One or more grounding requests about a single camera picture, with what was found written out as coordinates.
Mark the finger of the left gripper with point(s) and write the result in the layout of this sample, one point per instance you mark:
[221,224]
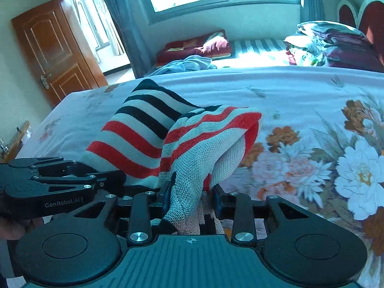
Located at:
[63,168]
[109,181]

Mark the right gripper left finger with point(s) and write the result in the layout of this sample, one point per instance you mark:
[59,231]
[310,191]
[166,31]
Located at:
[118,214]

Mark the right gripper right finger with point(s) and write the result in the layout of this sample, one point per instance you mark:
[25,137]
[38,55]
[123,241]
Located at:
[243,211]

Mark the striped knit sweater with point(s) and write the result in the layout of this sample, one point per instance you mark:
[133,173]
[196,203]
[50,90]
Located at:
[157,137]

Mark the person's left hand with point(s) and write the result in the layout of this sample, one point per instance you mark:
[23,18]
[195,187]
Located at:
[14,230]

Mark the wooden desk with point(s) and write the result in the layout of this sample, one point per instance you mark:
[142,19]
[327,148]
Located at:
[10,151]

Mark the white floral bed sheet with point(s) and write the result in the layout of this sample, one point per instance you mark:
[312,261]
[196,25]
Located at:
[320,143]

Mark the brown wooden door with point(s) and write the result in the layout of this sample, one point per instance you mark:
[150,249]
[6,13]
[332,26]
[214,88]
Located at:
[56,51]

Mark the light blue crumpled garment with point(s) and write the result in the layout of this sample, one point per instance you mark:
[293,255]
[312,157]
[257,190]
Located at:
[190,64]

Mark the striped mattress cover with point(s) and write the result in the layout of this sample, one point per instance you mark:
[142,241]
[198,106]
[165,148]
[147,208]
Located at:
[255,54]

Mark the red folded blanket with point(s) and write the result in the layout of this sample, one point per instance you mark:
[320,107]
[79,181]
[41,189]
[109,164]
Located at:
[212,45]

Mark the blue-grey left curtain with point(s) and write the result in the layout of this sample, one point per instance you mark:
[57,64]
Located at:
[138,53]

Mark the blue-grey curtain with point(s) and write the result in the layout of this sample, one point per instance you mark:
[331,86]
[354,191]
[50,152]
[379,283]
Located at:
[312,10]
[138,53]

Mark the pile of colourful bedding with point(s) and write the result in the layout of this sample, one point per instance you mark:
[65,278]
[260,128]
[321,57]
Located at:
[331,44]

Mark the red heart-shaped headboard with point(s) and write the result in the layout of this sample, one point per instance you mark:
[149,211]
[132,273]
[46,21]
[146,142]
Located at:
[368,18]

